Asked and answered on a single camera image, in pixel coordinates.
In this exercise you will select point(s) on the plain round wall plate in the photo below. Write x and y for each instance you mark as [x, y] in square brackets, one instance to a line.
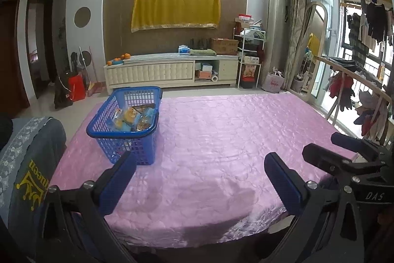
[82, 17]

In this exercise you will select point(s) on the silver standing air conditioner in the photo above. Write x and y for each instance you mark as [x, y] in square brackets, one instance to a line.
[274, 28]

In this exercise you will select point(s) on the standing arched mirror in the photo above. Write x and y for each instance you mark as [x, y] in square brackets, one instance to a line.
[320, 22]

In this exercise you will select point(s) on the pink tablecloth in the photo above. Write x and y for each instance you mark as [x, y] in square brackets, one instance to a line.
[215, 158]

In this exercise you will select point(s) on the orange box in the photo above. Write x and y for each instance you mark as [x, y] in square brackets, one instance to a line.
[203, 74]

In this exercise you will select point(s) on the red white box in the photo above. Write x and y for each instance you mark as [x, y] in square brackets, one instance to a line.
[245, 18]

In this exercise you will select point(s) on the white paper roll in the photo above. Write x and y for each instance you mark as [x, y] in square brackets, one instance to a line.
[214, 77]

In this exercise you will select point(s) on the sliding glass door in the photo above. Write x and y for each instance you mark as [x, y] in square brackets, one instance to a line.
[323, 28]

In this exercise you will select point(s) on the hanging clothes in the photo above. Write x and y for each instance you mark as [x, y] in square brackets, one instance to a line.
[372, 25]

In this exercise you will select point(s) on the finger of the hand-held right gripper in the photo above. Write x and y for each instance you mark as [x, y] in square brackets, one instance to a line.
[326, 158]
[349, 140]

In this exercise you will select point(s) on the white shelf rack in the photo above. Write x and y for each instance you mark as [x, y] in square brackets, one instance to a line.
[251, 65]

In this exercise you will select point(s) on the grey pole with disc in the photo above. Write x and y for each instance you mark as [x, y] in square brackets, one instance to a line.
[84, 57]

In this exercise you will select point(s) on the wooden clothes drying rack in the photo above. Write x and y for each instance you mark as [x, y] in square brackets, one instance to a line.
[351, 90]

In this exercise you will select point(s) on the blue tissue box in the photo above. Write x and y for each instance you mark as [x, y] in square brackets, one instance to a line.
[184, 49]

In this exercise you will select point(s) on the brown cardboard box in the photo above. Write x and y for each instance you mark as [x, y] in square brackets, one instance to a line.
[224, 46]

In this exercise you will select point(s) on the grey cloth yellow crown print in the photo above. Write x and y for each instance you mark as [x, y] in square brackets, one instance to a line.
[43, 164]

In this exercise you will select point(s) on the pink bag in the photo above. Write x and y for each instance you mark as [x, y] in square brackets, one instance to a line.
[273, 82]

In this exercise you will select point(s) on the grey lace sofa cover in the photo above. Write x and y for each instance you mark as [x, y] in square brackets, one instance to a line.
[15, 149]

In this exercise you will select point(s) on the blue cartoon pastry packet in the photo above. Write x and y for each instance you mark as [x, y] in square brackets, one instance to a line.
[117, 118]
[130, 115]
[147, 116]

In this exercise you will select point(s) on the white tv cabinet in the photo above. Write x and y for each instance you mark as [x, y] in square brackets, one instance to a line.
[160, 70]

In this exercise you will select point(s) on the green folded towel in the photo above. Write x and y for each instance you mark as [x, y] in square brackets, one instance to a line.
[202, 52]

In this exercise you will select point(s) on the blue plastic basket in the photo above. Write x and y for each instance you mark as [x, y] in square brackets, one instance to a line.
[101, 139]

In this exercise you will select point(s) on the pink broom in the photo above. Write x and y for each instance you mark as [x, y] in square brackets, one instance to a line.
[93, 87]

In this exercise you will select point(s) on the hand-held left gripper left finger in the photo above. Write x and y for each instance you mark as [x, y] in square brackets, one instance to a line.
[118, 181]

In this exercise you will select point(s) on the black bag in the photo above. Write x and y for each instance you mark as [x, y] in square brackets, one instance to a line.
[63, 93]

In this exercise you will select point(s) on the yellow cloth cover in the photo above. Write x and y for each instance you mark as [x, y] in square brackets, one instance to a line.
[175, 7]

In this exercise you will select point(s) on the brown wooden door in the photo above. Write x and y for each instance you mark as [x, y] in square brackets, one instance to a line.
[12, 59]

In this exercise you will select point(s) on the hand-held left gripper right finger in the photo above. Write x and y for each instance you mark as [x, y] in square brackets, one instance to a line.
[283, 186]

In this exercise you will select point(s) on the plate of oranges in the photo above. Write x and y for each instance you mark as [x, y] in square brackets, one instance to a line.
[118, 59]

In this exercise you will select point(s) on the patterned curtain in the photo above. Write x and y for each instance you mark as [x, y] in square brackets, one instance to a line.
[294, 19]

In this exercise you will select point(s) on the red bag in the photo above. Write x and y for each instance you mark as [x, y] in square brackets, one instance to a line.
[77, 88]

